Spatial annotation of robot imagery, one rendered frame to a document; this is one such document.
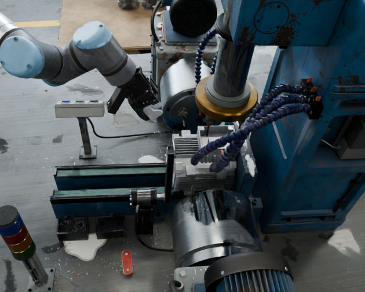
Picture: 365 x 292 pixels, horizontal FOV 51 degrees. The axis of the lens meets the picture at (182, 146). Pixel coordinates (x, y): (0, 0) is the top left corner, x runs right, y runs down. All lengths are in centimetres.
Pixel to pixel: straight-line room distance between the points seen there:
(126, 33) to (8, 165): 206
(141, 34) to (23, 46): 256
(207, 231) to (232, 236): 7
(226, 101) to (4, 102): 118
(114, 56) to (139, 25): 254
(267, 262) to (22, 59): 68
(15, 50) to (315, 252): 116
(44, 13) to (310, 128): 340
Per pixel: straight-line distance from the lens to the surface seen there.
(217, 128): 128
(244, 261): 78
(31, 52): 94
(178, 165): 123
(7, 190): 161
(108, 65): 104
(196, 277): 97
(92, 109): 143
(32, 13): 413
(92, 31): 103
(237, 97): 107
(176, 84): 142
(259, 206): 139
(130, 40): 338
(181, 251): 106
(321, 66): 99
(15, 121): 184
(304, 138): 107
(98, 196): 136
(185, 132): 134
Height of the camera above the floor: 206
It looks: 49 degrees down
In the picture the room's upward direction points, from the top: 6 degrees clockwise
